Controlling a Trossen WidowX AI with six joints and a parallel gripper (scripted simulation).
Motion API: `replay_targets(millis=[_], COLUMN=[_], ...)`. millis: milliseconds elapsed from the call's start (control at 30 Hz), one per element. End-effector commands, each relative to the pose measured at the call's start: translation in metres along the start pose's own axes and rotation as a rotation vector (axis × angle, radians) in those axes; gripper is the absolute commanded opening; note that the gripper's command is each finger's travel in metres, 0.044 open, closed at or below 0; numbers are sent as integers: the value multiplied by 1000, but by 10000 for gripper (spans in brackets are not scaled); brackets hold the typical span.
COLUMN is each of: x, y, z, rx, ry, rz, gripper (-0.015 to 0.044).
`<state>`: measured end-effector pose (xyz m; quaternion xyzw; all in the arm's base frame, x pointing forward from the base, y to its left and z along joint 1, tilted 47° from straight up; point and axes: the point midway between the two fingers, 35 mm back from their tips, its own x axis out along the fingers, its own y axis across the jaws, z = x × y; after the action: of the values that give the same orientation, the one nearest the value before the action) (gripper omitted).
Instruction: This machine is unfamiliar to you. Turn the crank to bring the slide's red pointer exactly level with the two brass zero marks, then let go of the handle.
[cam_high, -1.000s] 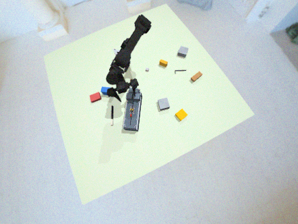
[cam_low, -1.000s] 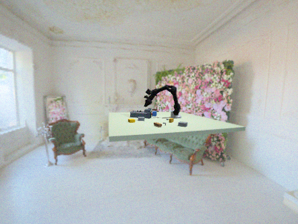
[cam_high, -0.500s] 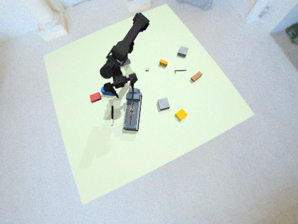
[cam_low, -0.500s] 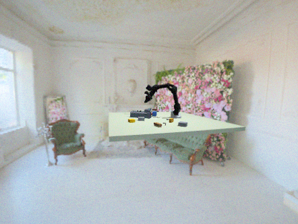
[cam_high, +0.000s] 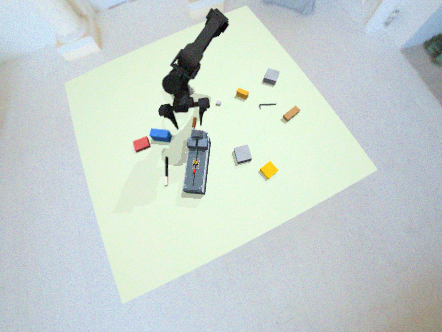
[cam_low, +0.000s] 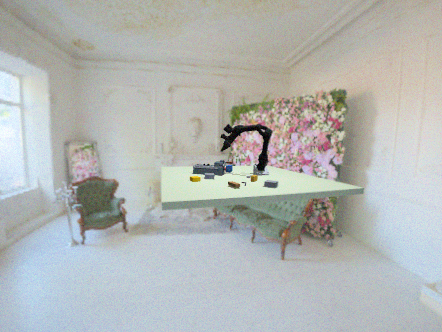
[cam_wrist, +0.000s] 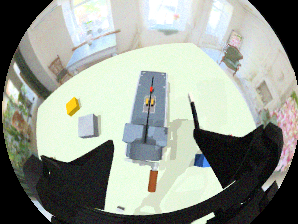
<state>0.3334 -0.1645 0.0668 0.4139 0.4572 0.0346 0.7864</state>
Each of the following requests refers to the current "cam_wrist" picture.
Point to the blue block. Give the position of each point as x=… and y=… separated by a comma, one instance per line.
x=200, y=161

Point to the yellow square block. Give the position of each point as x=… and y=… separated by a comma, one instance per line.
x=72, y=106

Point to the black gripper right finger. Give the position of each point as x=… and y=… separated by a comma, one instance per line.
x=225, y=154

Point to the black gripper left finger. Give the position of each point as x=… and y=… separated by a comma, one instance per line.
x=88, y=174

